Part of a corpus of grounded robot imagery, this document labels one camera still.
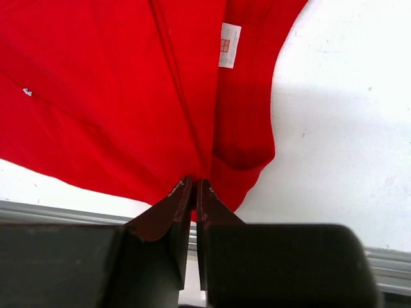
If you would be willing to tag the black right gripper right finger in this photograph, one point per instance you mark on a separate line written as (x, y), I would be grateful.
(278, 265)

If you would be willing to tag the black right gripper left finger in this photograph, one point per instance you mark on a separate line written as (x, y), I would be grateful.
(141, 263)

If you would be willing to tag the red t shirt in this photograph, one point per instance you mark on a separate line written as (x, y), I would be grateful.
(128, 97)

